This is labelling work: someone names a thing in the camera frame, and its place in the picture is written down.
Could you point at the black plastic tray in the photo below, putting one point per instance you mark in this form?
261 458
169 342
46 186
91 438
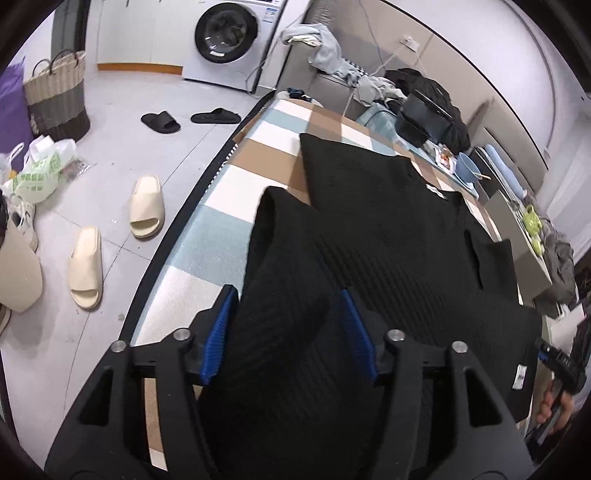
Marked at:
420 120

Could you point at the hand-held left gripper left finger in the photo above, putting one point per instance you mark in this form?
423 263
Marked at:
217 341

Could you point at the black slipper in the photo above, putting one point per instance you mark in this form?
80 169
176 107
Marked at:
160 122
214 116

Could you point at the woven basket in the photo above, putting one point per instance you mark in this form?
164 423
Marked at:
55 101

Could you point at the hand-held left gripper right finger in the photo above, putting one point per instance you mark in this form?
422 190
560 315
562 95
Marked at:
358 332

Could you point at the white sneaker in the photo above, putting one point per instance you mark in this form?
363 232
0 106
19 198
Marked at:
24 221

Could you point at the beige rounded object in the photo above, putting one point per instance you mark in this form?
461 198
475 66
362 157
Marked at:
18 272

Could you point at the grey clothes pile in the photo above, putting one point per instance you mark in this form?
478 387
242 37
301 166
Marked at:
323 50

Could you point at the white green-printed plastic bag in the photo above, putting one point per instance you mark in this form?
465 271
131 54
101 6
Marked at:
41 175

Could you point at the grey sofa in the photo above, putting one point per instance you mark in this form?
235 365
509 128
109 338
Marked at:
508 115

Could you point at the purple cloth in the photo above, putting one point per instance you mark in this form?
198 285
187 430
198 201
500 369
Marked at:
11 106

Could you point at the cardboard box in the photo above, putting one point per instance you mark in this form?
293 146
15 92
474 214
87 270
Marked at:
517 226

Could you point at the cream slipper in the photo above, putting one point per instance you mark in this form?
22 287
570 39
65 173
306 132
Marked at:
86 263
147 203

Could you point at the green toy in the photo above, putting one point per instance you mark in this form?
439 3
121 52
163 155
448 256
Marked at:
532 224

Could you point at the white washing machine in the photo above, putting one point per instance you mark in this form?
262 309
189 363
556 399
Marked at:
226 69

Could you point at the white crumpled cloth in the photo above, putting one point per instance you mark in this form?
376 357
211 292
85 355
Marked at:
374 87

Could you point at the black knitted sweater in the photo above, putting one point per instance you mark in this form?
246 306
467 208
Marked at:
392 230

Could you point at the person's right hand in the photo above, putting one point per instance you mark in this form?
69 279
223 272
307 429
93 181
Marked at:
561 417

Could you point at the checkered blanket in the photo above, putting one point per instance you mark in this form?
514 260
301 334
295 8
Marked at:
221 230

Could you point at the black jacket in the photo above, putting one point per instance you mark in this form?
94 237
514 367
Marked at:
436 87

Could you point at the blue bowl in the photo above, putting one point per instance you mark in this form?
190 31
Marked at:
466 168

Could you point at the grey crumpled garment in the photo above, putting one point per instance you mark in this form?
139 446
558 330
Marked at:
558 263

